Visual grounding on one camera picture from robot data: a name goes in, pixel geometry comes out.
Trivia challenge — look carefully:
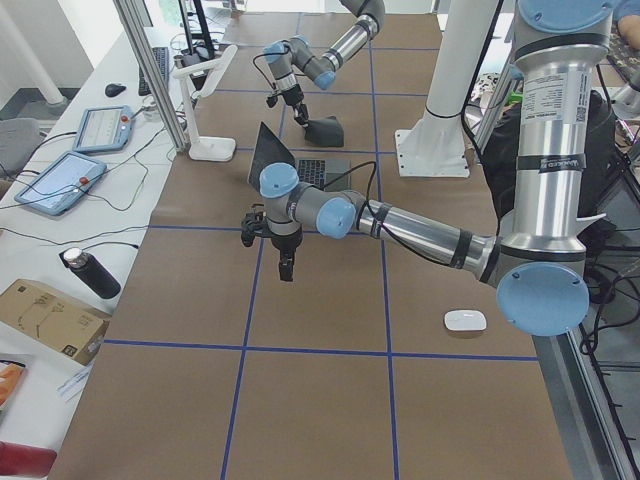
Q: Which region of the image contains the aluminium frame post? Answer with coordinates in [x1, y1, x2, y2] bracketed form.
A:
[113, 0, 187, 152]

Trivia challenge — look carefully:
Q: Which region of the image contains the teach pendant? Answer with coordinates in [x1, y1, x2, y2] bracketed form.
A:
[14, 151, 107, 216]
[72, 105, 134, 154]

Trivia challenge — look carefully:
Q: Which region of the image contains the upper teach pendant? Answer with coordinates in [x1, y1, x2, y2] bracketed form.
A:
[72, 105, 134, 154]

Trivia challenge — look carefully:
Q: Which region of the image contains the white computer mouse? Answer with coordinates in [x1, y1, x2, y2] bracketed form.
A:
[444, 309, 487, 332]

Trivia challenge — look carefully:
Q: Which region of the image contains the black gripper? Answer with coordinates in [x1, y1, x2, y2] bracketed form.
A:
[271, 228, 303, 282]
[282, 85, 309, 128]

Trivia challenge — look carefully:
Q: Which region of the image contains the white pillar mount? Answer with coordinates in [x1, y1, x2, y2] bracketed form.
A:
[395, 0, 502, 178]

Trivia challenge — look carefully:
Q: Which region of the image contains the black water bottle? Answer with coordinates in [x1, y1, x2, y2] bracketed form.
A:
[59, 247, 121, 299]

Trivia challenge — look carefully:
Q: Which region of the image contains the white desk lamp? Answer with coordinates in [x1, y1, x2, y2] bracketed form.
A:
[172, 44, 239, 163]

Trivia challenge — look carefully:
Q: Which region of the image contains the cardboard box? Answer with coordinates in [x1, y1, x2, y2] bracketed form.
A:
[1, 279, 111, 366]

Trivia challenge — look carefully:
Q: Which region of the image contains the lower teach pendant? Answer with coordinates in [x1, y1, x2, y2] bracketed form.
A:
[14, 151, 107, 216]

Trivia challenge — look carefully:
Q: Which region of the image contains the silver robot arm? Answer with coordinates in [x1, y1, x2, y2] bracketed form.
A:
[260, 1, 386, 146]
[242, 1, 620, 336]

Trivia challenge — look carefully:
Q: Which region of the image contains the person in black jacket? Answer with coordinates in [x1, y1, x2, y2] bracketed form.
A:
[481, 91, 617, 219]

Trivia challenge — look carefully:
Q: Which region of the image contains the black mouse pad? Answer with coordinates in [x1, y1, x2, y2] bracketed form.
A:
[304, 116, 344, 148]

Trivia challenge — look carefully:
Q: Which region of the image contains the black desk mouse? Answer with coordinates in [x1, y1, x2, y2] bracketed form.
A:
[104, 83, 127, 98]

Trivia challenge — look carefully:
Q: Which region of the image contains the silver laptop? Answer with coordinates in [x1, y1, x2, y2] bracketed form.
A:
[247, 122, 351, 192]

